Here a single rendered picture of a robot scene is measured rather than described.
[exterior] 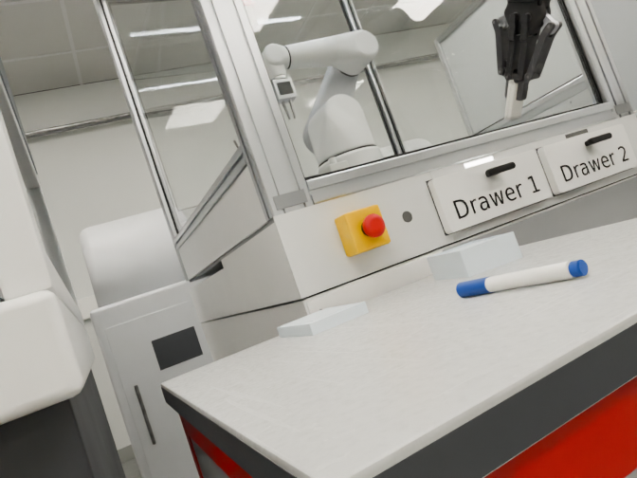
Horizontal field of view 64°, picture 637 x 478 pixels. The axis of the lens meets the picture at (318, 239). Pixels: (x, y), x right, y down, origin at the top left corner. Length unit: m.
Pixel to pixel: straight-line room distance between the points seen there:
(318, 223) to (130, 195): 3.39
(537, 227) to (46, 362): 0.95
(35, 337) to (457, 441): 0.40
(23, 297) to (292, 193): 0.48
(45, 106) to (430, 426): 4.33
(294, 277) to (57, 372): 0.43
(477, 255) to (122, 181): 3.70
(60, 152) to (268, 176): 3.53
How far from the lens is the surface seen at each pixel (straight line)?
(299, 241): 0.86
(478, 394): 0.25
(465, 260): 0.71
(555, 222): 1.21
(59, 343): 0.54
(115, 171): 4.25
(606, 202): 1.35
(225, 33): 0.96
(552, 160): 1.23
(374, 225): 0.84
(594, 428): 0.31
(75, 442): 0.61
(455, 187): 1.03
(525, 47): 0.99
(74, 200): 4.21
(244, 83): 0.92
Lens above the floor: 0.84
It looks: 3 degrees up
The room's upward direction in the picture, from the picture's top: 19 degrees counter-clockwise
